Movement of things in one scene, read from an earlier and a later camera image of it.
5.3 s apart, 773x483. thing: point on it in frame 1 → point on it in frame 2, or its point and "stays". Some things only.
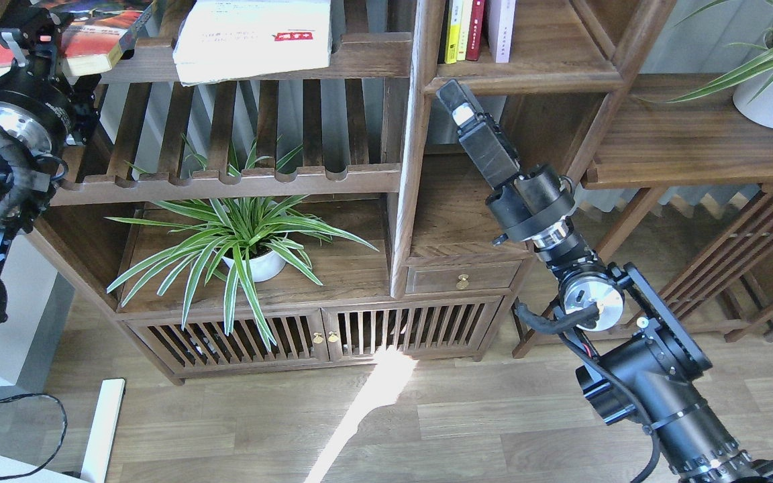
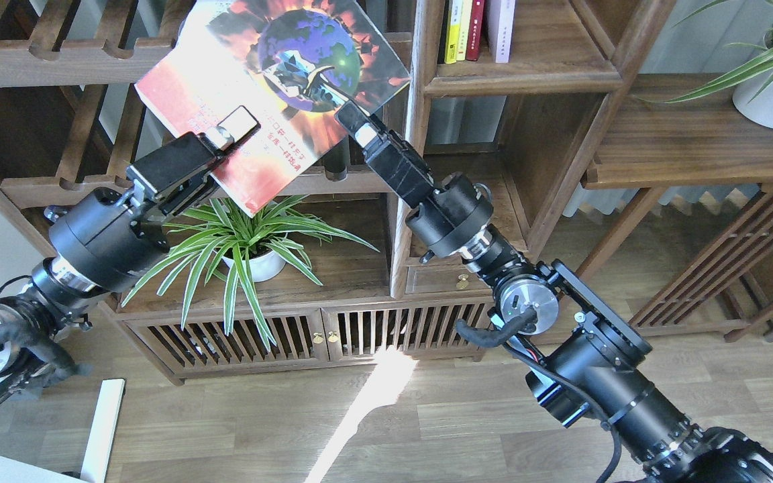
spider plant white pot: x=246 y=243 stays
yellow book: x=454 y=17 stays
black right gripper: x=526 y=203 → x=445 y=216
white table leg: x=102 y=431 stays
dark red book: x=476 y=30 stays
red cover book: x=97 y=37 → x=296 y=62
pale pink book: x=501 y=15 stays
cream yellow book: x=466 y=21 stays
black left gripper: x=34 y=36 → x=115 y=239
